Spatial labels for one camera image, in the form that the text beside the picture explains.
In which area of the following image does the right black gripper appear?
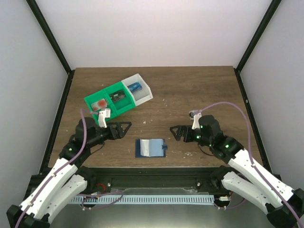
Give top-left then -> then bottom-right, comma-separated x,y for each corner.
170,124 -> 213,147

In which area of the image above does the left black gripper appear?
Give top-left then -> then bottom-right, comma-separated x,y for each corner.
88,123 -> 133,148

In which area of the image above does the blue leather card holder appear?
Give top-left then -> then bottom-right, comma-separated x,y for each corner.
135,138 -> 168,158

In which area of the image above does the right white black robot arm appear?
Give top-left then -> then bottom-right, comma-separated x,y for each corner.
170,114 -> 304,228

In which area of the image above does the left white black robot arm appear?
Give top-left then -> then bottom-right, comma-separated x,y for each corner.
7,117 -> 132,228

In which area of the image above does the black credit card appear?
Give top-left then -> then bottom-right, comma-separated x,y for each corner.
109,90 -> 126,103

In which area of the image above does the white red credit card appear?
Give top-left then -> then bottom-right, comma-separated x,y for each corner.
91,98 -> 108,112

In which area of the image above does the blue credit card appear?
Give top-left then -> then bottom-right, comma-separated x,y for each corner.
127,82 -> 143,93

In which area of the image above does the middle green bin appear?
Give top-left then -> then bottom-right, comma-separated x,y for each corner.
103,82 -> 135,117

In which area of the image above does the green bin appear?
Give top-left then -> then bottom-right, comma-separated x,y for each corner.
103,82 -> 135,117
84,90 -> 116,123

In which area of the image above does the left green bin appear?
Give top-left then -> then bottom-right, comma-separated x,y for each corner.
84,90 -> 116,123

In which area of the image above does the white bin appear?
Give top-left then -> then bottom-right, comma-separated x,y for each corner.
121,74 -> 153,106

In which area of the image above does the grey metal sheet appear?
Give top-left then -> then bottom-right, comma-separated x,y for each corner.
50,190 -> 273,228

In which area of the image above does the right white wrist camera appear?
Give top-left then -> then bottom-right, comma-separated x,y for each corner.
189,110 -> 202,130

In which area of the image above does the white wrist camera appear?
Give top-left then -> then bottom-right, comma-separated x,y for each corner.
189,110 -> 202,130
98,108 -> 111,128

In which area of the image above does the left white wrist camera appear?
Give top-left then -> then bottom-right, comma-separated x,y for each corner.
98,108 -> 111,128

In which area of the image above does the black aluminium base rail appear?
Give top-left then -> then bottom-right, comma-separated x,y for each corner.
83,166 -> 233,194

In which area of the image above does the light blue slotted cable duct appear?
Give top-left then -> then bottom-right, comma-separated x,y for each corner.
70,195 -> 215,205

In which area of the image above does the right black side rail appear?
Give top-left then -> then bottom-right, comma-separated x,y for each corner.
234,68 -> 272,173

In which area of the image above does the black side rail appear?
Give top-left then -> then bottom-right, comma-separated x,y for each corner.
38,69 -> 75,175
234,68 -> 272,173

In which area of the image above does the left black side rail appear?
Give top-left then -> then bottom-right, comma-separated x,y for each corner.
38,69 -> 75,175

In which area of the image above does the right black frame post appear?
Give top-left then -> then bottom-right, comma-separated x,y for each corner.
236,0 -> 282,72

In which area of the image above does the black frame post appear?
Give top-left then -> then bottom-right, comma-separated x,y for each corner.
236,0 -> 282,72
26,0 -> 72,75

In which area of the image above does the left black frame post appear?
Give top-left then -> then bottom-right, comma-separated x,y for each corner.
26,0 -> 72,75

